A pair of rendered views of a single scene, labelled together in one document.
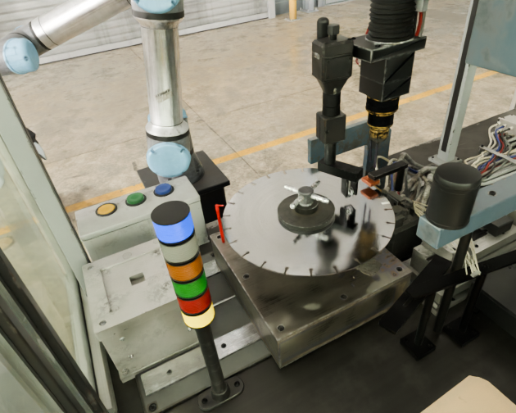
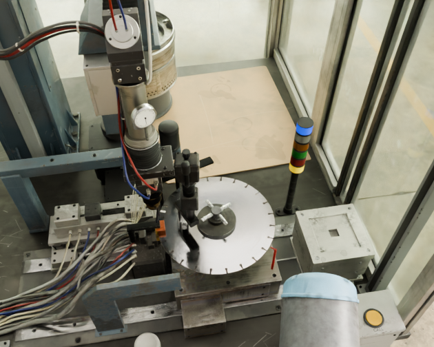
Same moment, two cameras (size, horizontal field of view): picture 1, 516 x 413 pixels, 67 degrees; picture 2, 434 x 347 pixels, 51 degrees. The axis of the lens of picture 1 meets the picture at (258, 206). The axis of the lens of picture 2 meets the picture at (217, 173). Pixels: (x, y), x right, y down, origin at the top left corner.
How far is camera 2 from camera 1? 1.43 m
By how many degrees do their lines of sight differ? 93
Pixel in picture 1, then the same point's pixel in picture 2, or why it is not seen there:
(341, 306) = not seen: hidden behind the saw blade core
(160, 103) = not seen: outside the picture
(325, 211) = (205, 212)
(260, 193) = (240, 251)
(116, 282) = (347, 234)
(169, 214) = (305, 121)
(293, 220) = (229, 211)
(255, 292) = not seen: hidden behind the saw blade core
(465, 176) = (168, 122)
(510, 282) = (118, 191)
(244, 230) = (261, 219)
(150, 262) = (326, 243)
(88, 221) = (386, 306)
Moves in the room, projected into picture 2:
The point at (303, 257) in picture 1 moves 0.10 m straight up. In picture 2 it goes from (233, 190) to (235, 167)
